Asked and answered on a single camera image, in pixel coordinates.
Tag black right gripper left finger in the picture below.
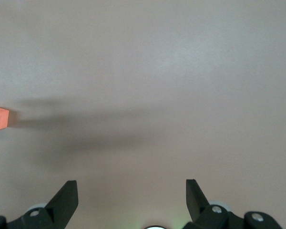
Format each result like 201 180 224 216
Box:
0 180 79 229

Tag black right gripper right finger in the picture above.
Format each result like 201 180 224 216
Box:
183 178 283 229

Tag brown table mat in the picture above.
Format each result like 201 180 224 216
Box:
0 0 286 229

